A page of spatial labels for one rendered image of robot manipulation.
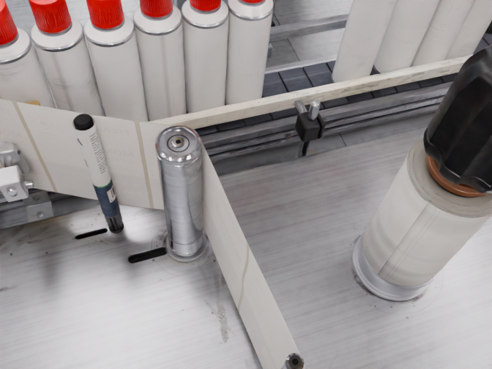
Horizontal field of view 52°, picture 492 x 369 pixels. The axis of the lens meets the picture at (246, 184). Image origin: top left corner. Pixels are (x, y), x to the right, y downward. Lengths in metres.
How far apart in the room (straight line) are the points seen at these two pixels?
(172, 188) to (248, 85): 0.24
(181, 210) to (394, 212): 0.19
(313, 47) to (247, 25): 0.31
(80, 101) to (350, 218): 0.34
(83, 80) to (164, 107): 0.10
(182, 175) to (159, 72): 0.20
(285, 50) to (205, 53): 0.29
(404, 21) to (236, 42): 0.23
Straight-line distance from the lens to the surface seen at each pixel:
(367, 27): 0.67
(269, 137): 0.69
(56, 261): 0.59
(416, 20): 0.71
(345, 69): 0.71
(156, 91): 0.61
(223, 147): 0.68
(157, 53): 0.57
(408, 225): 0.46
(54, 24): 0.54
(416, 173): 0.43
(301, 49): 0.87
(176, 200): 0.46
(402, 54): 0.75
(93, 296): 0.56
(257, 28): 0.58
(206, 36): 0.57
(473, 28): 0.79
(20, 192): 0.50
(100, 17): 0.54
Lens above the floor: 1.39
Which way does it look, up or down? 56 degrees down
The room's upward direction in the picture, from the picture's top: 7 degrees clockwise
